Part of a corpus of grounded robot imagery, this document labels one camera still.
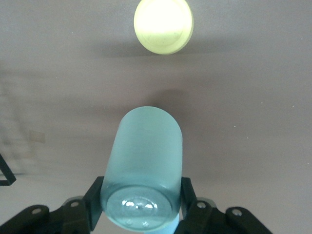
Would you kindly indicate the brown table cover sheet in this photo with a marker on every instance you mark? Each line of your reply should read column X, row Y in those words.
column 231, row 97

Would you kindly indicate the mint green plastic cup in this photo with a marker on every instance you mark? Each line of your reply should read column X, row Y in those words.
column 146, row 151

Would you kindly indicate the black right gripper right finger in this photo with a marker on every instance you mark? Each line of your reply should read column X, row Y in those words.
column 189, row 195

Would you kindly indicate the light blue plastic cup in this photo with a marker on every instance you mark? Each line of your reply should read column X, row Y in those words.
column 170, row 225

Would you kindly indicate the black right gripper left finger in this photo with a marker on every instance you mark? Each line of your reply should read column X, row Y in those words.
column 92, row 202

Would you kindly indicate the yellow plastic cup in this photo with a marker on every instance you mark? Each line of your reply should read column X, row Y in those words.
column 161, row 24

